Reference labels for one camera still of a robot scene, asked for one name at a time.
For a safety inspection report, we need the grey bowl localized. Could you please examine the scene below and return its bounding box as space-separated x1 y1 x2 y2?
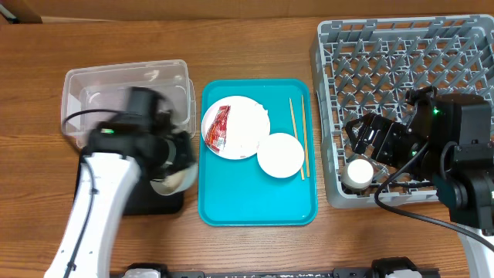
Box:
150 163 198 196

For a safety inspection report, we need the white cup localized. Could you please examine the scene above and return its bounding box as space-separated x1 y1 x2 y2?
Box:
340 159 374 192

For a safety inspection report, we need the red snack wrapper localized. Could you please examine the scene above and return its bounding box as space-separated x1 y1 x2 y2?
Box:
205 105 231 153

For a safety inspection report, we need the white tissue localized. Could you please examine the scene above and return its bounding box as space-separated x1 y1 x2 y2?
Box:
252 103 268 117

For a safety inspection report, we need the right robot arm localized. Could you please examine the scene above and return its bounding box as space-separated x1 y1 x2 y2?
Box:
345 86 493 277

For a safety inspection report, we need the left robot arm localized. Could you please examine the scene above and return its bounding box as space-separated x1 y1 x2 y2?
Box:
45 86 198 277

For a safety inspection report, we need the grey dishwasher rack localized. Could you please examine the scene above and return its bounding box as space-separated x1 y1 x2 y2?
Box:
310 15 493 209

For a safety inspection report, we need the teal plastic tray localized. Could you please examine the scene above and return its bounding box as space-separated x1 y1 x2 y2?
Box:
198 79 318 226

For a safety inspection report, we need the black plastic tray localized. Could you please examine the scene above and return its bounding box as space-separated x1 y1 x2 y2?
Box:
72 146 186 216

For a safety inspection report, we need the right wooden chopstick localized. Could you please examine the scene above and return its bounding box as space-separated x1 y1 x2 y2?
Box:
301 95 310 178

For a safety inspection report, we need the wooden chopstick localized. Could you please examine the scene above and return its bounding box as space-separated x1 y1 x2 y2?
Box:
301 95 310 178
289 98 305 181

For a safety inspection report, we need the large white plate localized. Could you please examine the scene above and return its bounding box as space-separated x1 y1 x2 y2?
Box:
201 96 270 160

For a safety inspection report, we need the white bowl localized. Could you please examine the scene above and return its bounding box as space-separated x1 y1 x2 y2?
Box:
257 133 305 178

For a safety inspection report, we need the left wooden chopstick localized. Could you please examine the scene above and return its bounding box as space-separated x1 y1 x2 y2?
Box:
289 98 305 181

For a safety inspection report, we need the clear plastic bin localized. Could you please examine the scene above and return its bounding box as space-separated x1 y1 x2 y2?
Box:
60 59 197 137

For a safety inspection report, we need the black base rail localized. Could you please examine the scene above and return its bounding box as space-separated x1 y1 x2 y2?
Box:
115 262 441 278

